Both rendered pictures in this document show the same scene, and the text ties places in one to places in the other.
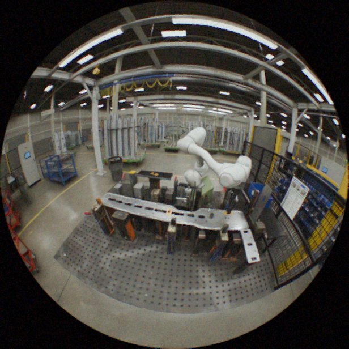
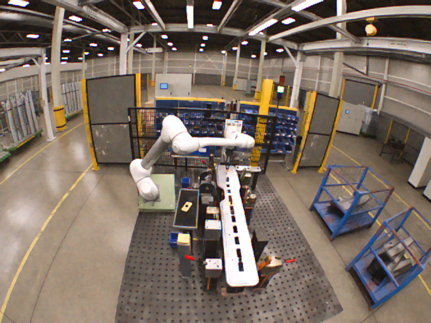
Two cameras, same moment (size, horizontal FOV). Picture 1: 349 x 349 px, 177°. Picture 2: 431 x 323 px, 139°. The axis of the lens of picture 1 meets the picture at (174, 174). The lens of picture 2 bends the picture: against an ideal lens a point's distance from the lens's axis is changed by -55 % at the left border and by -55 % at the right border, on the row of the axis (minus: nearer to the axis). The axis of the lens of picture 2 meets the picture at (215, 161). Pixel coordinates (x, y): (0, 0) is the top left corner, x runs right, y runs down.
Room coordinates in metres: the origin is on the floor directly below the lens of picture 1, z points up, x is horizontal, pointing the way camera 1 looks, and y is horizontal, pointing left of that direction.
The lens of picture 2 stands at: (1.08, 1.07, 1.95)
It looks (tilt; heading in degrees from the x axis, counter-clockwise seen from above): 27 degrees down; 256
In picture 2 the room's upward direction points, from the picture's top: 5 degrees clockwise
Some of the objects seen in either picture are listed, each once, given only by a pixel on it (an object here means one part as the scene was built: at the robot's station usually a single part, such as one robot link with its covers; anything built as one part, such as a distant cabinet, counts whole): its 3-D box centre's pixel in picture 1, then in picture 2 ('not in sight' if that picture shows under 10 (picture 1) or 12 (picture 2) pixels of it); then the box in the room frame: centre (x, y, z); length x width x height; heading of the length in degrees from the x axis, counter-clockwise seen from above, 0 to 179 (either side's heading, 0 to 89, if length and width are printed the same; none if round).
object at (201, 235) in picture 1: (198, 244); (242, 198); (0.45, -0.21, 0.84); 0.11 x 0.08 x 0.29; 171
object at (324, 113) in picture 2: not in sight; (319, 135); (-2.12, -1.94, 1.00); 1.04 x 0.14 x 2.00; 176
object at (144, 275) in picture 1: (190, 232); (217, 213); (0.70, -0.19, 0.68); 2.56 x 1.61 x 0.04; 86
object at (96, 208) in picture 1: (103, 220); (265, 273); (0.57, 0.64, 0.88); 0.15 x 0.11 x 0.36; 171
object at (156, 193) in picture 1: (156, 207); (211, 227); (0.84, 0.16, 0.89); 0.13 x 0.11 x 0.38; 171
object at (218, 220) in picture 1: (166, 212); (232, 206); (0.66, 0.05, 1.00); 1.38 x 0.22 x 0.02; 81
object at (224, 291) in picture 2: (111, 209); (237, 284); (0.76, 0.65, 0.84); 0.18 x 0.06 x 0.29; 171
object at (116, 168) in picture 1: (116, 169); not in sight; (2.97, 1.84, 0.36); 0.54 x 0.50 x 0.73; 176
